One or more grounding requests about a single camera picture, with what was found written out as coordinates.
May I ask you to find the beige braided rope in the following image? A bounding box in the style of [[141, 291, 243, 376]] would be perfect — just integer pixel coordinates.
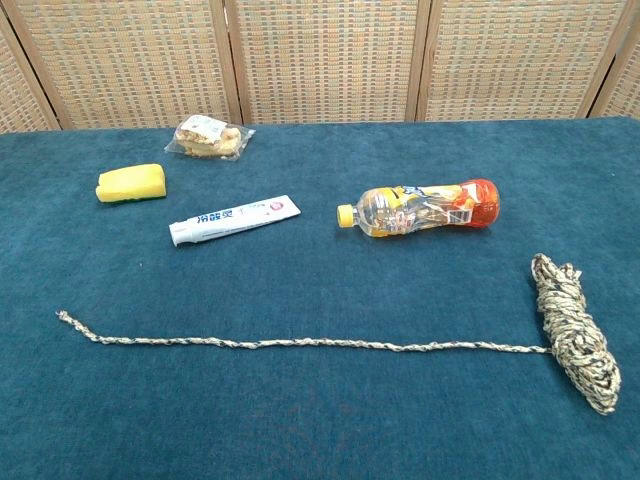
[[55, 252, 623, 416]]

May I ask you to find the white toothpaste tube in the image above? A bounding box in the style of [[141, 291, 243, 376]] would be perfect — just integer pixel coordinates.
[[168, 194, 303, 248]]

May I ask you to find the orange small object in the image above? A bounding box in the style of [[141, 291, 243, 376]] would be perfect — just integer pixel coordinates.
[[336, 177, 501, 239]]

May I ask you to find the clear snack bag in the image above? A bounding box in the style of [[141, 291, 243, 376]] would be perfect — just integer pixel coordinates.
[[164, 113, 255, 162]]

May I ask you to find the woven folding screen panel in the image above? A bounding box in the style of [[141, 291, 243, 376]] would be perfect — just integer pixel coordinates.
[[0, 9, 61, 135], [222, 0, 431, 125], [2, 0, 239, 131], [417, 0, 639, 122], [589, 29, 640, 119]]

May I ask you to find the blue table cloth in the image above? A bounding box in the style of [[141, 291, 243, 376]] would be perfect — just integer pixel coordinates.
[[0, 115, 640, 480]]

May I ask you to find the yellow sponge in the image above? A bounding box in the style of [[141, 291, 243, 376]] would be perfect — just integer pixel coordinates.
[[95, 163, 168, 204]]

